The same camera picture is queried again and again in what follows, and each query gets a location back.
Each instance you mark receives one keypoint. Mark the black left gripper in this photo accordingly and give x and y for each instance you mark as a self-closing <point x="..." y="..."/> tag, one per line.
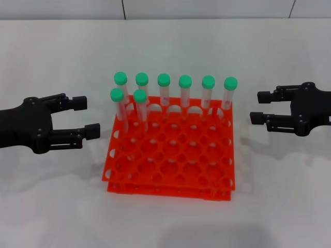
<point x="23" y="126"/>

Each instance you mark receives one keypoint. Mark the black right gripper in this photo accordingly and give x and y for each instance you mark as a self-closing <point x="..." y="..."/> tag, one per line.
<point x="313" y="108"/>

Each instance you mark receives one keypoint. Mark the clear green-capped test tube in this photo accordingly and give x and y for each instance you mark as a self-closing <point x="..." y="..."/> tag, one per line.
<point x="208" y="82"/>
<point x="185" y="81"/>
<point x="140" y="96"/>
<point x="117" y="95"/>
<point x="120" y="78"/>
<point x="164" y="80"/>
<point x="142" y="79"/>
<point x="230" y="83"/>

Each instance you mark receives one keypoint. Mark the orange test tube rack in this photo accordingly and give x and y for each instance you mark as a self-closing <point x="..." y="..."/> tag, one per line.
<point x="165" y="160"/>

